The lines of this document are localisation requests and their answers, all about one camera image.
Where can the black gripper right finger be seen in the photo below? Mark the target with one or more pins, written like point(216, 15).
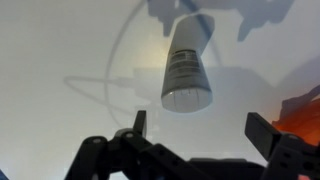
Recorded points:
point(286, 156)

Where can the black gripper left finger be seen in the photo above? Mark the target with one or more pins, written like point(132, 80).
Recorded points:
point(133, 153)

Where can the white labelled bottle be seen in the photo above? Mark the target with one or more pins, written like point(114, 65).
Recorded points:
point(186, 73)

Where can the orange plastic bag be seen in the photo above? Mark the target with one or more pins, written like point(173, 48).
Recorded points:
point(303, 120)

